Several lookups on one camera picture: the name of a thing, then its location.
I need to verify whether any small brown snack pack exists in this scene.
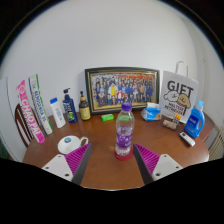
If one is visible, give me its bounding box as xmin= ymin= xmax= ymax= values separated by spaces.
xmin=161 ymin=119 xmax=178 ymax=131

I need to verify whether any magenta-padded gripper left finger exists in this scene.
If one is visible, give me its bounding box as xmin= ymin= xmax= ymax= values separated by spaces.
xmin=40 ymin=143 xmax=93 ymax=186

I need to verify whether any blue detergent bottle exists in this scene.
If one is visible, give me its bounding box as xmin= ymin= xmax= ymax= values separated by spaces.
xmin=184 ymin=99 xmax=206 ymax=139

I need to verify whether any tall white blue tube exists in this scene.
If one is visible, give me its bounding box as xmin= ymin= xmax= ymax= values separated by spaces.
xmin=27 ymin=73 xmax=54 ymax=136

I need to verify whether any white blue-capped lotion bottle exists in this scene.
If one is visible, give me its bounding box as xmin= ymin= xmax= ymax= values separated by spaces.
xmin=49 ymin=97 xmax=67 ymax=129

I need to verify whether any small green packet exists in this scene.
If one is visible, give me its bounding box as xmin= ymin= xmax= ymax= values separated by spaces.
xmin=100 ymin=113 xmax=115 ymax=122

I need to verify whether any dark wooden chair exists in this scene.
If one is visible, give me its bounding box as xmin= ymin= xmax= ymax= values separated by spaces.
xmin=13 ymin=103 xmax=34 ymax=148

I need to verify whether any white door panel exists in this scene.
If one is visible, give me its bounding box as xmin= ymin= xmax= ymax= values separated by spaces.
xmin=0 ymin=77 xmax=18 ymax=159

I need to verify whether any white radiator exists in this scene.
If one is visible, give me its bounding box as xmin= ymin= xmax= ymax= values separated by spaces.
xmin=208 ymin=126 xmax=224 ymax=161

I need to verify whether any white remote control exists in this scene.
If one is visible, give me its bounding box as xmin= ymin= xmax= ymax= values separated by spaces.
xmin=179 ymin=131 xmax=196 ymax=147

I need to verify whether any white blue printed mug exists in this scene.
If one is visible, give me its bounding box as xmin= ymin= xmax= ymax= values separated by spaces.
xmin=57 ymin=134 xmax=90 ymax=155

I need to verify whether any dark blue pump bottle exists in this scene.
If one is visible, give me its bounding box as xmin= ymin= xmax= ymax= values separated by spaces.
xmin=62 ymin=87 xmax=79 ymax=124

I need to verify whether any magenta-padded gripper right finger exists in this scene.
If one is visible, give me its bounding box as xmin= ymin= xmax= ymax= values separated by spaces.
xmin=131 ymin=143 xmax=184 ymax=186

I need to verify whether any framed group photo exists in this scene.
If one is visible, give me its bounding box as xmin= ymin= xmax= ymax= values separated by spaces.
xmin=84 ymin=66 xmax=161 ymax=116

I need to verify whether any clear purple-label water bottle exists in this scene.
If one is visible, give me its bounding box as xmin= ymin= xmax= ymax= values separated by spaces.
xmin=114 ymin=102 xmax=136 ymax=158

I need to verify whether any tall pink white tube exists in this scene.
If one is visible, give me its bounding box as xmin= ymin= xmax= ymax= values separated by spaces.
xmin=15 ymin=79 xmax=46 ymax=145

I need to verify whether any small orange white packet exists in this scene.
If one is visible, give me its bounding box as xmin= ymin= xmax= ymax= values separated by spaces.
xmin=172 ymin=113 xmax=182 ymax=125

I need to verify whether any white paper gift bag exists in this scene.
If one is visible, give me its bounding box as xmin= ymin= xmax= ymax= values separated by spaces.
xmin=158 ymin=60 xmax=200 ymax=124

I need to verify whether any amber pump bottle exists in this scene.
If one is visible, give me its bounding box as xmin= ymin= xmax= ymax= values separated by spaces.
xmin=78 ymin=90 xmax=92 ymax=121

